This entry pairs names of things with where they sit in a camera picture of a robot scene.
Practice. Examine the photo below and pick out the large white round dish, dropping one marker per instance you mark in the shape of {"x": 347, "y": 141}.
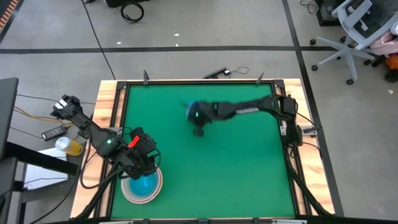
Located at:
{"x": 138, "y": 203}

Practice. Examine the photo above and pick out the black power adapter brick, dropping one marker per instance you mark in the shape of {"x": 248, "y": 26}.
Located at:
{"x": 54, "y": 132}

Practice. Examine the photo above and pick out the black equipment box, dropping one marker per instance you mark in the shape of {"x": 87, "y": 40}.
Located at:
{"x": 326, "y": 14}

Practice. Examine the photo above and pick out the light blue speckled bowl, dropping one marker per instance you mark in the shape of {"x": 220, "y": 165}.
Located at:
{"x": 185, "y": 106}

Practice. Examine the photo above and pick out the pink cloth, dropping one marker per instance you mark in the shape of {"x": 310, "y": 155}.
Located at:
{"x": 385, "y": 43}

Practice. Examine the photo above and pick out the dark grey side panel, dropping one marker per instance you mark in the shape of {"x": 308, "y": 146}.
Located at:
{"x": 7, "y": 112}

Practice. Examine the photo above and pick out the orange striped black strip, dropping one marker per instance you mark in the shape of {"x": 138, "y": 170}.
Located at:
{"x": 7, "y": 14}

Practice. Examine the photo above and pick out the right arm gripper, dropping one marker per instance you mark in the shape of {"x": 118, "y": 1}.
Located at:
{"x": 203, "y": 112}

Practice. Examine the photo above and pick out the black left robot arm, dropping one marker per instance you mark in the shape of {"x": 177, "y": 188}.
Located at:
{"x": 93, "y": 133}

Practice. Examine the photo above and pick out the black metal table frame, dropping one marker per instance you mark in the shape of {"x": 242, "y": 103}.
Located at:
{"x": 202, "y": 82}

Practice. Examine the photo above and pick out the green table mat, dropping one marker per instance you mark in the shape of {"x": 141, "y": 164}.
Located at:
{"x": 224, "y": 161}

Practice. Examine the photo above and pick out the white paper sheet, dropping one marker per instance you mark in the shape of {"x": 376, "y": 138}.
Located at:
{"x": 43, "y": 172}

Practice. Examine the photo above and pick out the small grey connector box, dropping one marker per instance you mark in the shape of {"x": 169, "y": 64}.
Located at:
{"x": 309, "y": 130}

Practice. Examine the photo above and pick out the orange object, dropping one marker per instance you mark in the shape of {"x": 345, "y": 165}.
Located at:
{"x": 392, "y": 61}

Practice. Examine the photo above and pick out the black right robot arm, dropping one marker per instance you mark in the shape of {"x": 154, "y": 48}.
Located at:
{"x": 248, "y": 109}

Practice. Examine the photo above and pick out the grey office chair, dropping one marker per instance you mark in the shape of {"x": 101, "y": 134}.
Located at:
{"x": 354, "y": 28}

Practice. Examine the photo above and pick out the translucent blue bowl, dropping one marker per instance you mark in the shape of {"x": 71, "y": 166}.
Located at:
{"x": 143, "y": 186}

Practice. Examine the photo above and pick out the black desk beam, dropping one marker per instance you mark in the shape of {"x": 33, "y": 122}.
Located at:
{"x": 40, "y": 158}

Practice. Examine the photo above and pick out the black power strip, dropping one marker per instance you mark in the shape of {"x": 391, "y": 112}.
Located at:
{"x": 214, "y": 73}

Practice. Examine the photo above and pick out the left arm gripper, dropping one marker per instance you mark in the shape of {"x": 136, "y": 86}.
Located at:
{"x": 144, "y": 154}

